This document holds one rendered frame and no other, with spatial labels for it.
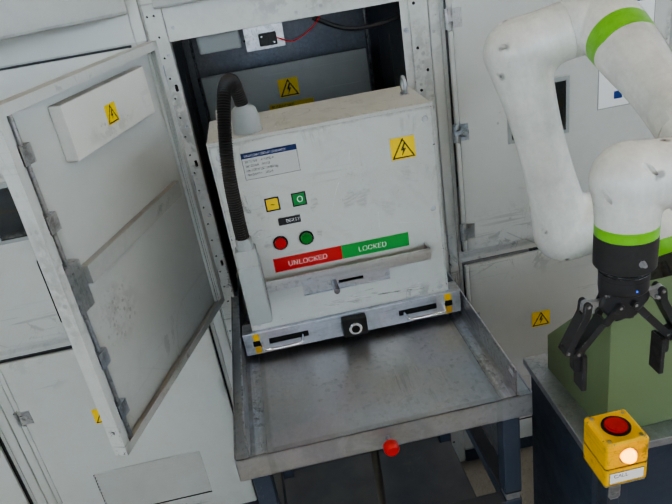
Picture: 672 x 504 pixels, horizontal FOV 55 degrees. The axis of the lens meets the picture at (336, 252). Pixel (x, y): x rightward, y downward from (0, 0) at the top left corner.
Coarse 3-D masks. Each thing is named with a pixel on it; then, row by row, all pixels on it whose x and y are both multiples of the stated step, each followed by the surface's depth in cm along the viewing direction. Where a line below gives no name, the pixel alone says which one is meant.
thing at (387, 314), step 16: (448, 288) 159; (384, 304) 157; (400, 304) 157; (416, 304) 158; (432, 304) 158; (448, 304) 159; (304, 320) 156; (320, 320) 155; (336, 320) 156; (368, 320) 157; (384, 320) 158; (400, 320) 159; (272, 336) 155; (288, 336) 156; (320, 336) 157; (336, 336) 158; (256, 352) 156
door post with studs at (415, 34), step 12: (408, 0) 162; (420, 0) 162; (408, 12) 163; (420, 12) 163; (408, 24) 165; (420, 24) 165; (408, 36) 166; (420, 36) 166; (408, 48) 167; (420, 48) 167; (408, 60) 168; (420, 60) 168; (408, 72) 170; (420, 72) 170; (408, 84) 171; (420, 84) 171; (432, 84) 172; (432, 96) 173; (444, 228) 190; (444, 240) 192; (456, 432) 224; (456, 444) 227
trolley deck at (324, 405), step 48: (384, 336) 159; (432, 336) 156; (240, 384) 150; (288, 384) 147; (336, 384) 145; (384, 384) 142; (432, 384) 140; (480, 384) 137; (240, 432) 135; (288, 432) 133; (336, 432) 131; (384, 432) 131; (432, 432) 133; (240, 480) 130
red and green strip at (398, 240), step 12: (372, 240) 150; (384, 240) 150; (396, 240) 151; (408, 240) 151; (312, 252) 149; (324, 252) 149; (336, 252) 150; (348, 252) 150; (360, 252) 151; (372, 252) 151; (276, 264) 149; (288, 264) 149; (300, 264) 150; (312, 264) 150
